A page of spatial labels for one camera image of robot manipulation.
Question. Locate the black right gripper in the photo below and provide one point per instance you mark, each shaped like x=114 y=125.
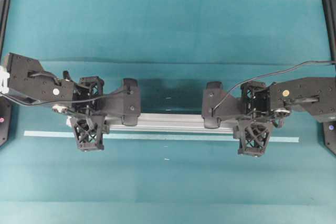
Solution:
x=254 y=127

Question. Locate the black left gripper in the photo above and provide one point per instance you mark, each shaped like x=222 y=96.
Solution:
x=85 y=121

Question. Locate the silver metal rail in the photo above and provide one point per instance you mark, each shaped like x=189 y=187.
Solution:
x=173 y=123

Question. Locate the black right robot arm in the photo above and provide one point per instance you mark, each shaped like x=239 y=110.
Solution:
x=314 y=95

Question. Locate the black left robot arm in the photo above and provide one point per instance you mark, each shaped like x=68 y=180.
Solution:
x=30 y=83

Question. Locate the light tape strip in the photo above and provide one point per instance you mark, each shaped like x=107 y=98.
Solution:
x=141 y=136

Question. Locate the teal table mat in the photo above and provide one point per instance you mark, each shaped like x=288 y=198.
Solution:
x=173 y=48

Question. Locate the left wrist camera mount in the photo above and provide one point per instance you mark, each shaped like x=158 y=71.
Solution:
x=124 y=103

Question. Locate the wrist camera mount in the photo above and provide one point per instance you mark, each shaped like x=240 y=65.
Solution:
x=230 y=109
x=124 y=103

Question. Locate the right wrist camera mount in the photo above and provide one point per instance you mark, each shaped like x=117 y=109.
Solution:
x=230 y=109

